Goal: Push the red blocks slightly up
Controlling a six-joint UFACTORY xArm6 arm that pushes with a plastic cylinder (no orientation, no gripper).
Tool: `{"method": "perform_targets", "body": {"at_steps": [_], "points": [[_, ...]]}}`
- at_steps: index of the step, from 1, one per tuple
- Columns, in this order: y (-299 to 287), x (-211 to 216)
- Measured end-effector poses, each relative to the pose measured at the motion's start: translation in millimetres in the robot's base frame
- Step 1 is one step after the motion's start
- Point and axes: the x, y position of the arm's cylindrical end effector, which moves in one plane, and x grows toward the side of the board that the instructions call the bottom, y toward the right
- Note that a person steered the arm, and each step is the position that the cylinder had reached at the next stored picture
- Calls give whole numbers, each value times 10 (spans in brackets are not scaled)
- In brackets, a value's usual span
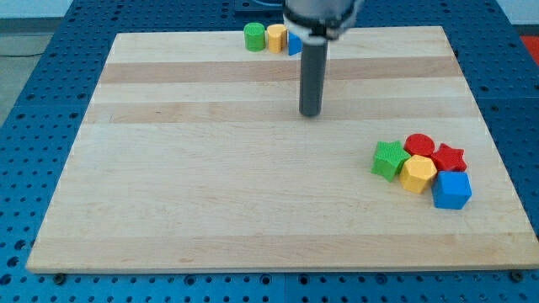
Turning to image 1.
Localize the red star block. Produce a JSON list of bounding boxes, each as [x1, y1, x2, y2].
[[430, 143, 467, 172]]

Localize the blue perforated metal base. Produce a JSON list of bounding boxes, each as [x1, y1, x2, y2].
[[1, 0, 538, 302]]

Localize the blue triangular block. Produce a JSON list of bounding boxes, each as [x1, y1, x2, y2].
[[288, 32, 302, 56]]

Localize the red cylinder block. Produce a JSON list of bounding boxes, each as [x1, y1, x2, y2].
[[403, 133, 435, 157]]

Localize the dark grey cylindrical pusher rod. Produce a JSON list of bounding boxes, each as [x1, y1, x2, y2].
[[299, 42, 328, 117]]

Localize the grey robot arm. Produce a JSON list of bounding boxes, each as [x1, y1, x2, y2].
[[283, 0, 364, 117]]

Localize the yellow rounded block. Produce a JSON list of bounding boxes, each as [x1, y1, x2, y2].
[[266, 24, 288, 54]]

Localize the blue cube block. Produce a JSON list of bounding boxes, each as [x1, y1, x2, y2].
[[431, 171, 472, 210]]

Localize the green cylinder block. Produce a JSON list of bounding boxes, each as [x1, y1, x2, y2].
[[243, 22, 266, 52]]

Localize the wooden board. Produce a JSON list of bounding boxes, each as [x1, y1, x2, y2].
[[26, 26, 538, 274]]

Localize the green star block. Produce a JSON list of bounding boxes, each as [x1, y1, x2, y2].
[[371, 141, 411, 182]]

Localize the yellow hexagon block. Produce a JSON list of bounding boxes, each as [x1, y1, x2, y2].
[[399, 155, 437, 194]]

